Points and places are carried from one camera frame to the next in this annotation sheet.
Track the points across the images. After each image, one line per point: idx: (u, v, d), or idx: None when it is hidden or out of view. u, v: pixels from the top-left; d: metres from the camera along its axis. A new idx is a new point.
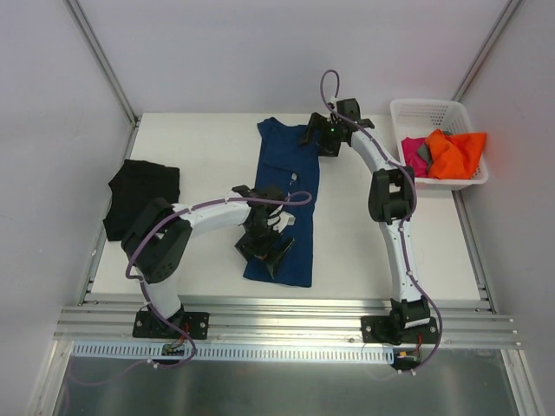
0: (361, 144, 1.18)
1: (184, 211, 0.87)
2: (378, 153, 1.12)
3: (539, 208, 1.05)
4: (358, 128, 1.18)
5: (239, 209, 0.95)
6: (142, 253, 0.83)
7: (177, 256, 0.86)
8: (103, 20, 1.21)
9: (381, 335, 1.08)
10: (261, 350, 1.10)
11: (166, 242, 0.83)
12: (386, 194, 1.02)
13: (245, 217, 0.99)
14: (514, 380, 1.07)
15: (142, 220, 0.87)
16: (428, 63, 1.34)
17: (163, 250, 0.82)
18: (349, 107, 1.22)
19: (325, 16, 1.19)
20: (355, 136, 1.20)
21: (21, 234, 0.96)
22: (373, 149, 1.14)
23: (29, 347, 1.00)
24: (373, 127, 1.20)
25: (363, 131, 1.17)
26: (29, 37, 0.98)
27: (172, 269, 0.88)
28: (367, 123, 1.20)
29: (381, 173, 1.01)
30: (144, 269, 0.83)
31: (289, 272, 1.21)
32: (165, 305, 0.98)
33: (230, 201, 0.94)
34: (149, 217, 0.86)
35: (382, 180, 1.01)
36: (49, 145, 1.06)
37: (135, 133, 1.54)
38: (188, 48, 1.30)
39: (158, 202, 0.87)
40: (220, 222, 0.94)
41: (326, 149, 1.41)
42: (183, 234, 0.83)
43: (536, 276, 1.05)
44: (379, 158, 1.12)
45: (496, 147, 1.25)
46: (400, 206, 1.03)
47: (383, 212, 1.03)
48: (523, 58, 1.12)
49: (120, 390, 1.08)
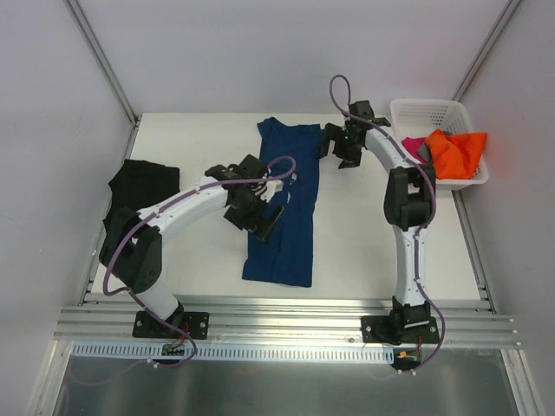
0: (376, 143, 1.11)
1: (152, 217, 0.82)
2: (395, 152, 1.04)
3: (540, 208, 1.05)
4: (373, 127, 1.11)
5: (213, 196, 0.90)
6: (120, 267, 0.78)
7: (157, 261, 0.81)
8: (103, 20, 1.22)
9: (381, 335, 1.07)
10: (261, 350, 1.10)
11: (139, 252, 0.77)
12: (404, 195, 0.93)
13: (225, 199, 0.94)
14: (514, 380, 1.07)
15: (111, 232, 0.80)
16: (428, 62, 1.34)
17: (139, 261, 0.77)
18: (363, 109, 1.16)
19: (325, 16, 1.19)
20: (370, 135, 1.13)
21: (21, 233, 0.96)
22: (389, 147, 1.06)
23: (29, 346, 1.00)
24: (388, 126, 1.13)
25: (379, 129, 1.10)
26: (29, 37, 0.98)
27: (156, 275, 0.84)
28: (381, 121, 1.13)
29: (400, 173, 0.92)
30: (127, 282, 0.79)
31: (289, 272, 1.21)
32: (159, 308, 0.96)
33: (201, 191, 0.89)
34: (117, 228, 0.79)
35: (401, 179, 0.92)
36: (49, 145, 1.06)
37: (135, 133, 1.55)
38: (188, 48, 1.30)
39: (123, 211, 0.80)
40: (196, 215, 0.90)
41: (347, 158, 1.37)
42: (153, 241, 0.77)
43: (536, 276, 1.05)
44: (396, 156, 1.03)
45: (496, 147, 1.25)
46: (421, 209, 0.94)
47: (401, 216, 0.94)
48: (523, 58, 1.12)
49: (120, 390, 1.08)
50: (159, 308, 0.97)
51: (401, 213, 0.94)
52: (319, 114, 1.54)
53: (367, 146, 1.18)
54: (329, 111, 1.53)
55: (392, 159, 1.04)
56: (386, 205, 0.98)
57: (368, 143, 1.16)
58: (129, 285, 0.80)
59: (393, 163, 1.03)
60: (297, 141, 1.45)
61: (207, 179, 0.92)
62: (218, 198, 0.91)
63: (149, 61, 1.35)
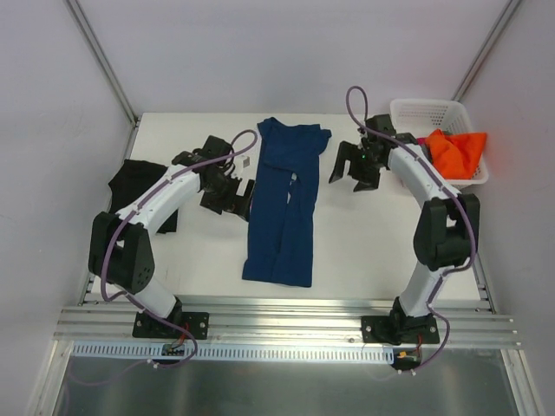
0: (402, 165, 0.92)
1: (133, 216, 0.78)
2: (427, 178, 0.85)
3: (540, 209, 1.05)
4: (397, 146, 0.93)
5: (186, 182, 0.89)
6: (114, 269, 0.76)
7: (148, 257, 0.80)
8: (102, 20, 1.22)
9: (381, 335, 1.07)
10: (261, 350, 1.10)
11: (130, 251, 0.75)
12: (442, 233, 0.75)
13: (198, 183, 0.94)
14: (514, 381, 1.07)
15: (94, 242, 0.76)
16: (428, 62, 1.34)
17: (132, 260, 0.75)
18: (384, 124, 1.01)
19: (324, 16, 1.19)
20: (395, 156, 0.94)
21: (21, 233, 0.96)
22: (419, 170, 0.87)
23: (29, 346, 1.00)
24: (415, 143, 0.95)
25: (405, 149, 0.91)
26: (29, 37, 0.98)
27: (150, 270, 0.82)
28: (407, 138, 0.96)
29: (437, 205, 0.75)
30: (124, 283, 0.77)
31: (289, 272, 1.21)
32: (158, 307, 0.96)
33: (173, 179, 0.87)
34: (101, 232, 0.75)
35: (439, 214, 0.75)
36: (50, 145, 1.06)
37: (135, 133, 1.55)
38: (188, 48, 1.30)
39: (102, 214, 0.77)
40: (172, 205, 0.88)
41: (362, 178, 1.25)
42: (142, 237, 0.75)
43: (536, 276, 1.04)
44: (431, 183, 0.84)
45: (496, 147, 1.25)
46: (461, 248, 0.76)
47: (439, 256, 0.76)
48: (523, 58, 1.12)
49: (120, 390, 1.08)
50: (159, 308, 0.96)
51: (439, 254, 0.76)
52: (319, 114, 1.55)
53: (389, 166, 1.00)
54: (329, 111, 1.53)
55: (424, 186, 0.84)
56: (418, 243, 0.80)
57: (390, 164, 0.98)
58: (127, 286, 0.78)
59: (426, 191, 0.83)
60: (297, 141, 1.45)
61: (175, 167, 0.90)
62: (191, 183, 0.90)
63: (149, 61, 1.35)
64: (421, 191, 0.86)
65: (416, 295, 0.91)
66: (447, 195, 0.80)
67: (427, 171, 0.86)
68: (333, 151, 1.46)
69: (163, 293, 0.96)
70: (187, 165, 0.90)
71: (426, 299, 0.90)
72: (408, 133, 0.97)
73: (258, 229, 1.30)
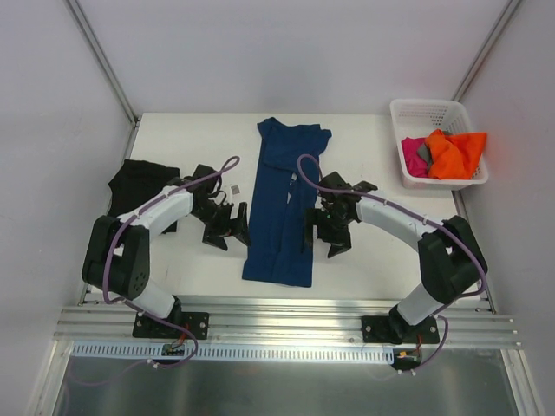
0: (375, 212, 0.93)
1: (133, 218, 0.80)
2: (407, 217, 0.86)
3: (540, 209, 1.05)
4: (360, 195, 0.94)
5: (181, 199, 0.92)
6: (111, 274, 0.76)
7: (146, 262, 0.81)
8: (102, 21, 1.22)
9: (381, 335, 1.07)
10: (261, 350, 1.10)
11: (130, 252, 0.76)
12: (448, 263, 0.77)
13: (190, 203, 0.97)
14: (514, 380, 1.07)
15: (94, 246, 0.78)
16: (428, 63, 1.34)
17: (132, 261, 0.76)
18: (336, 182, 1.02)
19: (324, 16, 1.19)
20: (363, 208, 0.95)
21: (21, 233, 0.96)
22: (394, 212, 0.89)
23: (28, 346, 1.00)
24: (375, 189, 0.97)
25: (370, 198, 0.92)
26: (30, 37, 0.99)
27: (146, 279, 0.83)
28: (365, 186, 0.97)
29: (431, 241, 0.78)
30: (120, 289, 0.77)
31: (289, 271, 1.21)
32: (154, 309, 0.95)
33: (170, 196, 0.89)
34: (101, 236, 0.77)
35: (438, 248, 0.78)
36: (49, 145, 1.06)
37: (135, 133, 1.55)
38: (188, 48, 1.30)
39: (101, 220, 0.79)
40: (166, 219, 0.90)
41: (334, 240, 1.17)
42: (144, 238, 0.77)
43: (537, 276, 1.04)
44: (412, 220, 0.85)
45: (496, 147, 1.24)
46: (471, 270, 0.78)
47: (455, 289, 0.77)
48: (523, 58, 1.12)
49: (120, 390, 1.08)
50: (159, 308, 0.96)
51: (453, 287, 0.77)
52: (319, 114, 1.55)
53: (362, 219, 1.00)
54: (329, 111, 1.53)
55: (408, 226, 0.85)
56: (430, 285, 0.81)
57: (362, 217, 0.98)
58: (123, 292, 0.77)
59: (413, 230, 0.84)
60: (297, 141, 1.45)
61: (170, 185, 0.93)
62: (184, 201, 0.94)
63: (149, 61, 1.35)
64: (405, 231, 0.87)
65: (422, 309, 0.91)
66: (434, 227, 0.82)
67: (402, 211, 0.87)
68: (333, 151, 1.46)
69: (160, 295, 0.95)
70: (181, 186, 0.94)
71: (433, 311, 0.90)
72: (363, 185, 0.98)
73: (258, 229, 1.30)
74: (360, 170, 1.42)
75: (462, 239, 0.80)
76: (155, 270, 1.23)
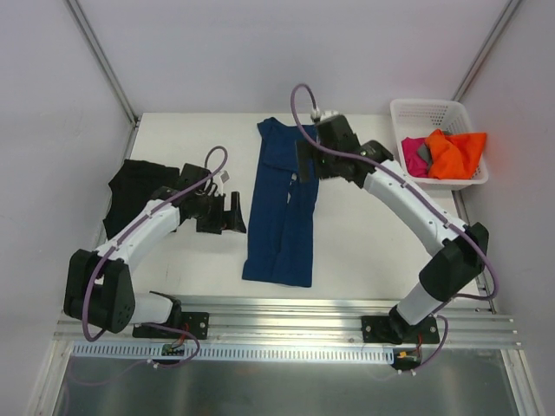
0: (389, 191, 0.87)
1: (112, 251, 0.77)
2: (427, 212, 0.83)
3: (540, 209, 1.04)
4: (376, 169, 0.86)
5: (167, 216, 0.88)
6: (93, 310, 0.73)
7: (129, 293, 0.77)
8: (102, 21, 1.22)
9: (381, 335, 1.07)
10: (261, 350, 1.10)
11: (110, 289, 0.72)
12: (459, 270, 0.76)
13: (179, 217, 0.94)
14: (514, 381, 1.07)
15: (71, 281, 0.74)
16: (428, 63, 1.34)
17: (112, 298, 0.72)
18: (342, 130, 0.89)
19: (324, 16, 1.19)
20: (375, 181, 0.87)
21: (21, 233, 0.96)
22: (412, 199, 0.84)
23: (28, 347, 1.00)
24: (391, 161, 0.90)
25: (388, 174, 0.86)
26: (29, 36, 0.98)
27: (131, 308, 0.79)
28: (379, 155, 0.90)
29: (450, 250, 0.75)
30: (103, 323, 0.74)
31: (289, 271, 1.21)
32: (152, 315, 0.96)
33: (153, 213, 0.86)
34: (78, 271, 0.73)
35: (455, 257, 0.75)
36: (49, 145, 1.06)
37: (135, 133, 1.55)
38: (188, 48, 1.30)
39: (81, 252, 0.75)
40: (152, 240, 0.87)
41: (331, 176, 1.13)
42: (123, 273, 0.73)
43: (537, 276, 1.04)
44: (434, 219, 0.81)
45: (496, 147, 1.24)
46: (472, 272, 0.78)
47: (454, 289, 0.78)
48: (524, 58, 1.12)
49: (120, 390, 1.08)
50: (156, 315, 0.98)
51: (453, 287, 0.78)
52: None
53: (363, 185, 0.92)
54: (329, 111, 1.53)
55: (427, 224, 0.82)
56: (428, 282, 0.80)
57: (368, 185, 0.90)
58: (107, 326, 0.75)
59: (432, 231, 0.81)
60: None
61: (154, 201, 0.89)
62: (170, 217, 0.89)
63: (149, 61, 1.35)
64: (421, 226, 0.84)
65: (421, 309, 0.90)
66: (454, 232, 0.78)
67: (426, 205, 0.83)
68: None
69: (155, 302, 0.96)
70: (165, 200, 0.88)
71: (433, 310, 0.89)
72: (379, 152, 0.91)
73: (258, 228, 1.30)
74: None
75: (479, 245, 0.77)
76: (155, 271, 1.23)
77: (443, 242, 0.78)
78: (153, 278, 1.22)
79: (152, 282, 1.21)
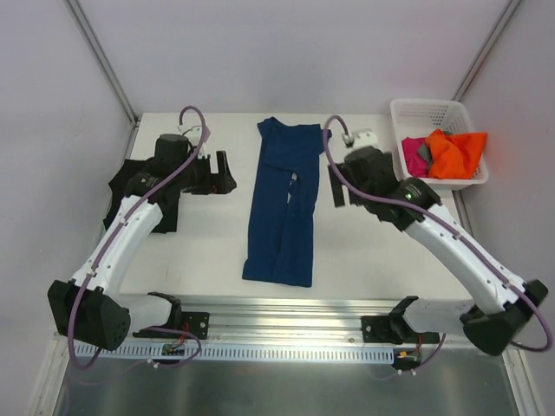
0: (438, 242, 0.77)
1: (89, 279, 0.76)
2: (486, 270, 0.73)
3: (541, 209, 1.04)
4: (424, 215, 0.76)
5: (142, 218, 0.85)
6: (87, 335, 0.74)
7: (119, 313, 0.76)
8: (102, 20, 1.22)
9: (381, 335, 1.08)
10: (261, 350, 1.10)
11: (94, 321, 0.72)
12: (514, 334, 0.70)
13: (159, 208, 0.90)
14: (514, 380, 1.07)
15: (56, 311, 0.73)
16: (428, 62, 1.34)
17: (99, 328, 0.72)
18: (380, 166, 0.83)
19: (324, 16, 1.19)
20: (423, 229, 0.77)
21: (21, 233, 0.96)
22: (466, 254, 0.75)
23: (29, 347, 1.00)
24: (440, 205, 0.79)
25: (439, 224, 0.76)
26: (30, 37, 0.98)
27: (127, 321, 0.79)
28: (427, 198, 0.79)
29: (514, 319, 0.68)
30: (100, 344, 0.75)
31: (289, 271, 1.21)
32: (153, 318, 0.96)
33: (127, 219, 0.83)
34: (60, 302, 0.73)
35: (517, 327, 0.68)
36: (50, 145, 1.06)
37: (135, 133, 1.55)
38: (188, 48, 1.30)
39: (58, 283, 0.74)
40: (133, 247, 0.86)
41: None
42: (102, 303, 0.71)
43: (537, 276, 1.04)
44: (492, 279, 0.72)
45: (496, 147, 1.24)
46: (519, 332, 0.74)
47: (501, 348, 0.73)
48: (524, 57, 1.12)
49: (120, 390, 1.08)
50: (156, 315, 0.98)
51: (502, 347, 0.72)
52: (319, 114, 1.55)
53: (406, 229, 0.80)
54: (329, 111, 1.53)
55: (484, 283, 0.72)
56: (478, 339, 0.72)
57: (411, 229, 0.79)
58: (103, 347, 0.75)
59: (490, 292, 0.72)
60: (297, 141, 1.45)
61: (129, 202, 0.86)
62: (148, 216, 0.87)
63: (149, 61, 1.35)
64: (475, 283, 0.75)
65: (433, 325, 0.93)
66: (515, 295, 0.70)
67: (486, 263, 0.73)
68: (333, 150, 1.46)
69: (154, 305, 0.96)
70: (140, 198, 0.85)
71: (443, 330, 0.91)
72: (425, 191, 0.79)
73: (259, 229, 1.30)
74: None
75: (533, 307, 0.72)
76: (155, 271, 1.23)
77: (504, 307, 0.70)
78: (153, 278, 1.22)
79: (152, 282, 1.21)
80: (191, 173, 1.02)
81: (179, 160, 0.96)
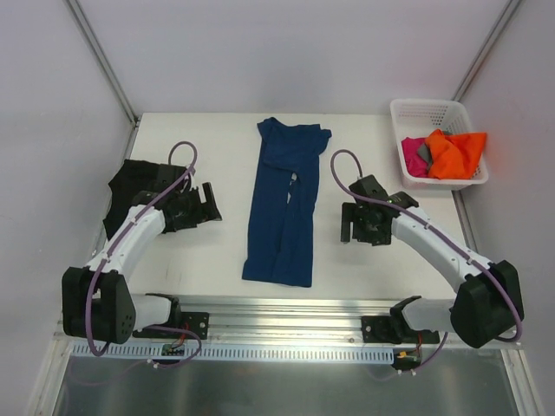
0: (412, 232, 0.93)
1: (105, 263, 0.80)
2: (451, 251, 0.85)
3: (541, 209, 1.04)
4: (401, 212, 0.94)
5: (150, 220, 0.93)
6: (95, 325, 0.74)
7: (128, 303, 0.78)
8: (102, 20, 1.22)
9: (381, 335, 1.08)
10: (261, 350, 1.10)
11: (108, 302, 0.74)
12: (486, 311, 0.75)
13: (161, 217, 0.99)
14: (514, 380, 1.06)
15: (68, 299, 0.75)
16: (428, 63, 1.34)
17: (112, 308, 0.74)
18: (371, 187, 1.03)
19: (324, 16, 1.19)
20: (400, 224, 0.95)
21: (21, 232, 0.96)
22: (434, 239, 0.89)
23: (28, 347, 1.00)
24: (415, 204, 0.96)
25: (412, 217, 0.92)
26: (29, 37, 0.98)
27: (133, 319, 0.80)
28: (406, 201, 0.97)
29: (474, 288, 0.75)
30: (107, 336, 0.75)
31: (289, 271, 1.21)
32: (154, 318, 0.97)
33: (137, 219, 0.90)
34: (74, 289, 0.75)
35: (479, 296, 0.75)
36: (50, 145, 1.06)
37: (135, 133, 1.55)
38: (188, 48, 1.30)
39: (72, 269, 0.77)
40: (140, 246, 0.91)
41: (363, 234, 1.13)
42: (119, 283, 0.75)
43: (537, 276, 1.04)
44: (455, 256, 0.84)
45: (496, 147, 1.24)
46: (506, 323, 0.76)
47: (486, 337, 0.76)
48: (523, 57, 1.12)
49: (120, 390, 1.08)
50: (158, 315, 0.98)
51: (486, 335, 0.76)
52: (319, 114, 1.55)
53: (391, 230, 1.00)
54: (329, 111, 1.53)
55: (449, 260, 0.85)
56: (459, 324, 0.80)
57: (394, 229, 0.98)
58: (111, 340, 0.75)
59: (455, 268, 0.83)
60: (297, 141, 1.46)
61: (136, 208, 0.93)
62: (153, 221, 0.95)
63: (149, 61, 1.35)
64: (446, 264, 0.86)
65: (429, 321, 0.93)
66: (477, 269, 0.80)
67: (449, 244, 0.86)
68: (333, 151, 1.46)
69: (155, 306, 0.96)
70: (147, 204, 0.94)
71: (440, 328, 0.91)
72: (405, 198, 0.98)
73: (258, 229, 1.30)
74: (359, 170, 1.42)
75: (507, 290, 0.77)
76: (155, 271, 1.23)
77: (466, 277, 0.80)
78: (153, 278, 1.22)
79: (152, 282, 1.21)
80: (185, 199, 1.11)
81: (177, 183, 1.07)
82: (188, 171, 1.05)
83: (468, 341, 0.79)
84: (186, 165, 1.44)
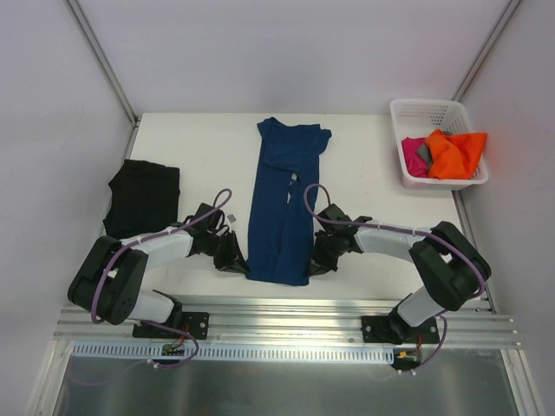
0: (373, 238, 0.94)
1: (135, 243, 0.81)
2: (398, 233, 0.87)
3: (541, 208, 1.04)
4: (358, 225, 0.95)
5: (180, 241, 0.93)
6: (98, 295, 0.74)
7: (136, 289, 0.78)
8: (102, 20, 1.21)
9: (381, 335, 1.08)
10: (261, 350, 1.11)
11: (123, 276, 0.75)
12: (446, 269, 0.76)
13: (189, 246, 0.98)
14: (514, 380, 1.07)
15: (88, 261, 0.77)
16: (428, 63, 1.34)
17: (123, 283, 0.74)
18: (336, 214, 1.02)
19: (325, 16, 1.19)
20: (362, 237, 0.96)
21: (20, 233, 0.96)
22: (388, 235, 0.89)
23: (28, 347, 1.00)
24: (371, 217, 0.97)
25: (366, 226, 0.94)
26: (28, 35, 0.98)
27: (131, 307, 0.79)
28: (361, 219, 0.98)
29: (423, 249, 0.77)
30: (106, 312, 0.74)
31: (291, 269, 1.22)
32: (151, 316, 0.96)
33: (173, 233, 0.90)
34: (98, 255, 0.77)
35: (430, 254, 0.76)
36: (49, 146, 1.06)
37: (135, 133, 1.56)
38: (187, 48, 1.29)
39: (103, 238, 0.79)
40: (164, 256, 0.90)
41: (327, 265, 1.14)
42: (141, 263, 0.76)
43: (537, 277, 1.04)
44: (404, 236, 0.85)
45: (496, 147, 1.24)
46: (473, 277, 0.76)
47: (460, 294, 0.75)
48: (524, 57, 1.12)
49: (120, 391, 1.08)
50: (156, 316, 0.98)
51: (459, 293, 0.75)
52: (318, 114, 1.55)
53: (362, 250, 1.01)
54: (329, 110, 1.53)
55: (400, 241, 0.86)
56: (432, 293, 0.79)
57: (362, 246, 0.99)
58: (107, 315, 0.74)
59: (405, 243, 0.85)
60: (297, 141, 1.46)
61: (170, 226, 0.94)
62: (183, 242, 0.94)
63: (149, 61, 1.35)
64: (399, 246, 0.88)
65: (424, 314, 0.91)
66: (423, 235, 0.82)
67: (393, 229, 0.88)
68: (333, 150, 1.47)
69: (156, 303, 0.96)
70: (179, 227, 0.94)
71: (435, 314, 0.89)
72: (358, 217, 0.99)
73: (258, 230, 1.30)
74: (359, 170, 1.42)
75: (454, 245, 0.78)
76: (156, 271, 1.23)
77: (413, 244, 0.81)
78: (153, 278, 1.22)
79: (153, 282, 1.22)
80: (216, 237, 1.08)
81: (212, 220, 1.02)
82: (218, 206, 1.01)
83: (447, 307, 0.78)
84: (186, 166, 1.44)
